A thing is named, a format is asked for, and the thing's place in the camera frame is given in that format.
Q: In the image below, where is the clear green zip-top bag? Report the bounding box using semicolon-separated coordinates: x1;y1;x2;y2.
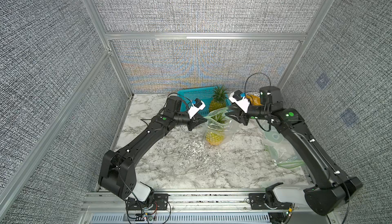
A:
261;121;305;169

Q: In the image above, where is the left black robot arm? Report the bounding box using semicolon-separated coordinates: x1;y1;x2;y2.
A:
98;96;207;208

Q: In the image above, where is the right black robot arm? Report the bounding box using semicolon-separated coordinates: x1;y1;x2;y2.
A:
226;86;363;216

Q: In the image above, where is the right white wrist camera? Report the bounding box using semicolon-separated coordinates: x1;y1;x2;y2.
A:
229;90;251;113

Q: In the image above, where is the teal plastic basket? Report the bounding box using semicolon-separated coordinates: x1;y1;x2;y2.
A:
177;86;218;116

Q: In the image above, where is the yellow pineapple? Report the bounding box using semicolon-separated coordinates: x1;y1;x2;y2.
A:
209;85;227;112

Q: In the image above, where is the patterned bowl with yellow food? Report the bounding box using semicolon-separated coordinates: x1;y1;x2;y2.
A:
246;92;263;105

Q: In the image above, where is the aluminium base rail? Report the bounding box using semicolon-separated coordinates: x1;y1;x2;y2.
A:
77;189;341;224

